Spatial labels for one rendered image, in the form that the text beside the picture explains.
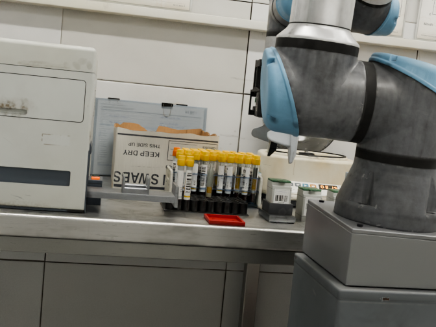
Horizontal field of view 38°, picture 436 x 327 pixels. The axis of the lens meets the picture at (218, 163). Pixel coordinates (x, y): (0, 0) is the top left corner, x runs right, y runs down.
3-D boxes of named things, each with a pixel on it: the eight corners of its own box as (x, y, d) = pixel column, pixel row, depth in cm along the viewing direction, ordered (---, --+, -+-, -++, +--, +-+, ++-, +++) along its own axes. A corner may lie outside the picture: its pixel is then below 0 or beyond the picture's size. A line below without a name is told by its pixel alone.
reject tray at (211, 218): (209, 224, 117) (209, 220, 117) (203, 217, 124) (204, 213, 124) (244, 226, 119) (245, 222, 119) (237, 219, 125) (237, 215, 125)
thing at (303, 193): (300, 221, 130) (304, 189, 129) (294, 217, 135) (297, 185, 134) (319, 222, 131) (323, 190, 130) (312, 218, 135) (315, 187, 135)
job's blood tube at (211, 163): (204, 208, 133) (209, 160, 132) (204, 207, 134) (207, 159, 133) (211, 208, 133) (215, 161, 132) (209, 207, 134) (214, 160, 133)
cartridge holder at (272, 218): (268, 222, 126) (270, 204, 125) (257, 213, 134) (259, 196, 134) (294, 224, 127) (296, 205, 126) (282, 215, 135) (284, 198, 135)
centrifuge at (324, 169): (260, 205, 147) (265, 152, 146) (252, 188, 177) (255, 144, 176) (363, 214, 148) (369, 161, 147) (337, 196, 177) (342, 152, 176)
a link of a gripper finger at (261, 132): (245, 145, 138) (255, 111, 132) (271, 147, 139) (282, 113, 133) (247, 154, 136) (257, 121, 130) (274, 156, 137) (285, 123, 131)
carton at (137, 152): (109, 191, 146) (114, 125, 144) (108, 176, 174) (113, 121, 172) (215, 199, 150) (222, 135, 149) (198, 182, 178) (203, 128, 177)
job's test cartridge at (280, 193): (270, 213, 128) (273, 182, 127) (264, 209, 132) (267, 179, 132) (289, 215, 128) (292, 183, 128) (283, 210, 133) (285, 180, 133)
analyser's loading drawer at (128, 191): (65, 200, 117) (67, 172, 116) (68, 194, 123) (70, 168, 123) (177, 207, 120) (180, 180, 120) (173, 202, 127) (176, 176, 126)
